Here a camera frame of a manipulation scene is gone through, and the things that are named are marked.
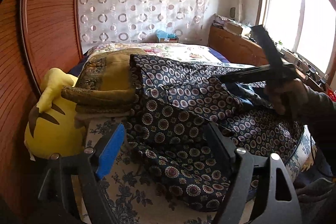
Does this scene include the blue floral white sheet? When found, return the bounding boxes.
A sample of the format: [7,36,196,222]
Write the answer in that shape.
[86,118,316,223]

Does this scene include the yellow plush toy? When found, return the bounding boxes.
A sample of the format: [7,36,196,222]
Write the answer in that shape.
[24,68,86,161]

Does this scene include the olive gold patterned pillow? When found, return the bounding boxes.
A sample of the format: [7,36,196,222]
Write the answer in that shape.
[61,48,146,116]

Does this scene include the brown wooden wardrobe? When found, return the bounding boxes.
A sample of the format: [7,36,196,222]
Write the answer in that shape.
[1,0,82,217]

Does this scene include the person's right hand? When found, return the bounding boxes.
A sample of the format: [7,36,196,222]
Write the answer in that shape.
[265,79,308,119]

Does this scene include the pink floral bed quilt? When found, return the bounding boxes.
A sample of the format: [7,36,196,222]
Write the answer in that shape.
[87,43,229,64]

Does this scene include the box with blue items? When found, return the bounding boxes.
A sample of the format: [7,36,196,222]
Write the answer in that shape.
[155,30,179,43]

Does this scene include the circle-patterned sheer curtain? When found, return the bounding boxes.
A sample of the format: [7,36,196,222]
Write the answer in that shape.
[78,0,210,46]

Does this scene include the cardboard box on cabinet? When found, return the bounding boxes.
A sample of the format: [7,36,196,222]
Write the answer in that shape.
[224,21,249,35]

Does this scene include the window with wooden frame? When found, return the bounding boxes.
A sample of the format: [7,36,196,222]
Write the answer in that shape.
[256,0,335,76]

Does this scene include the long wooden side cabinet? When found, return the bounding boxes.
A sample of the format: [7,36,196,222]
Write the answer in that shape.
[209,26,323,92]

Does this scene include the navy patterned silk garment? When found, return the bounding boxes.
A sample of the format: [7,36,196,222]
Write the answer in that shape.
[125,55,304,212]

